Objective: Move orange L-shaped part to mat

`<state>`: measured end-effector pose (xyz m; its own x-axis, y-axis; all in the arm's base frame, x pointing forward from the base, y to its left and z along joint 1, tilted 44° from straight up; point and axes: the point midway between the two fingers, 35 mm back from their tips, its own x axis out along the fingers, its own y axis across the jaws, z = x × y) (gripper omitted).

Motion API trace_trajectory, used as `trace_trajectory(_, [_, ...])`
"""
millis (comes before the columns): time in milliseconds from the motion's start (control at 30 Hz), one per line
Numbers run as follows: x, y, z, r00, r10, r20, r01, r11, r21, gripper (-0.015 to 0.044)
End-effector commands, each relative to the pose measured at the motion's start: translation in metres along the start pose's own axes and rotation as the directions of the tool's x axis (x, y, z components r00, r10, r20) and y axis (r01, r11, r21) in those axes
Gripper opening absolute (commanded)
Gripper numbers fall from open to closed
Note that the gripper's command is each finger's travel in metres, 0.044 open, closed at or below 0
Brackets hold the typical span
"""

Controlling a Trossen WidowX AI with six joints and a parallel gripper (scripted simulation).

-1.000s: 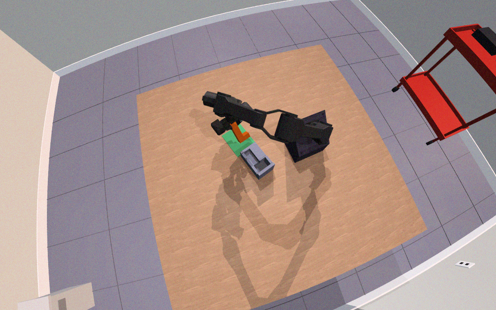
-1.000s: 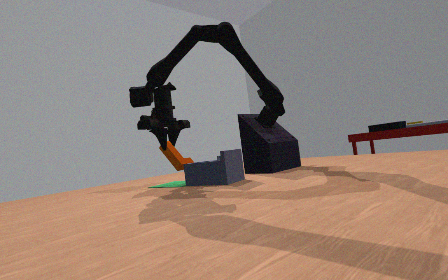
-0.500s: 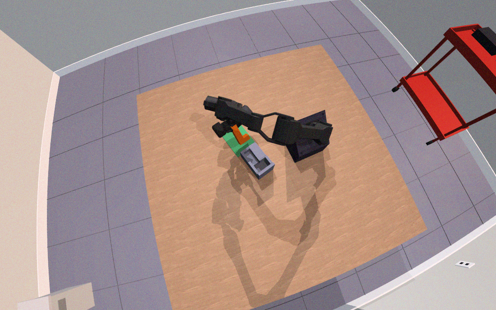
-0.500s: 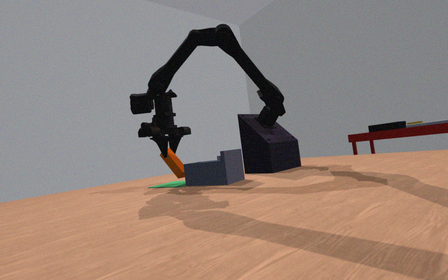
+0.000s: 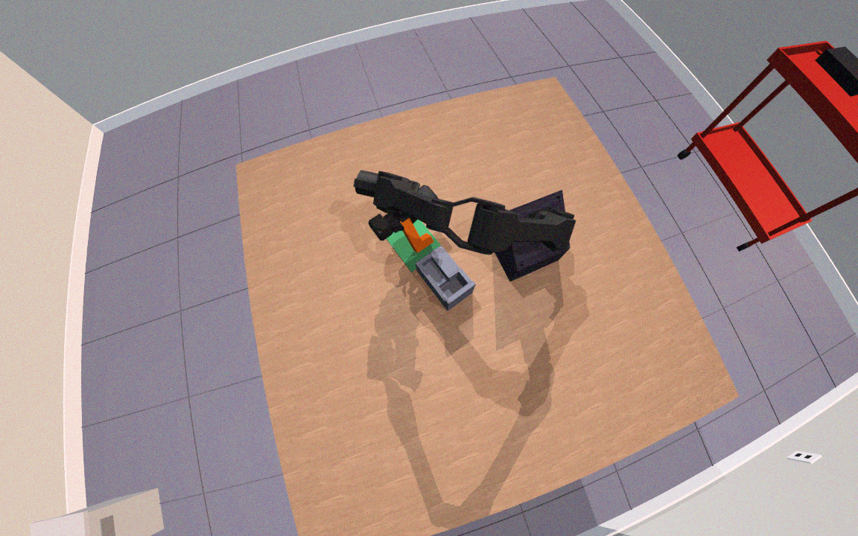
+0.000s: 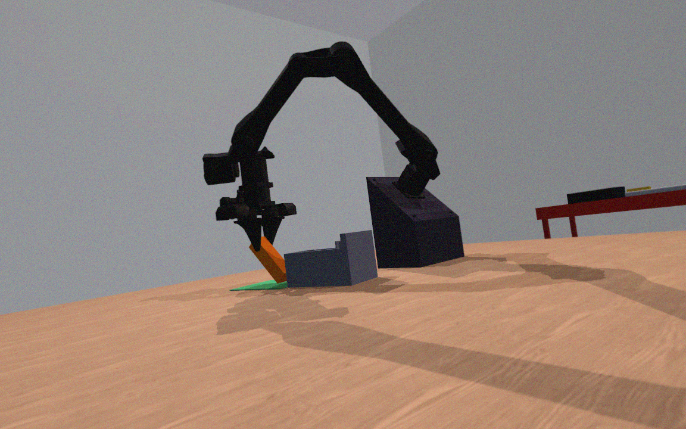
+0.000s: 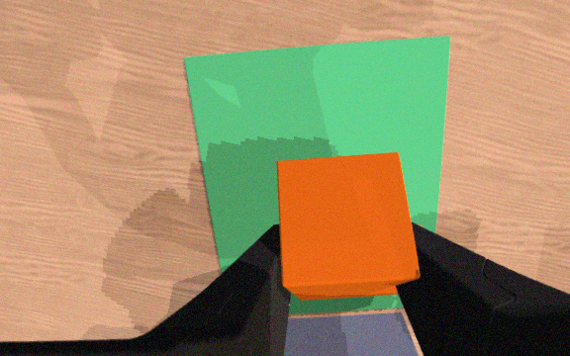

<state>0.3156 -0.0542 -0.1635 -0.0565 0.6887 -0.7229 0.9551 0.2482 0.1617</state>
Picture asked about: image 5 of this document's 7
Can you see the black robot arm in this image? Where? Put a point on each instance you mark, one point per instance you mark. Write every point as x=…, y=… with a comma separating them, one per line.
x=493, y=228

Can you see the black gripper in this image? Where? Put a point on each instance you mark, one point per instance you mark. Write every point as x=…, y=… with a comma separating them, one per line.
x=385, y=226

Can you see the orange block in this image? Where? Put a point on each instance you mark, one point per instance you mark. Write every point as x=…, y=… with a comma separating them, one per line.
x=418, y=243

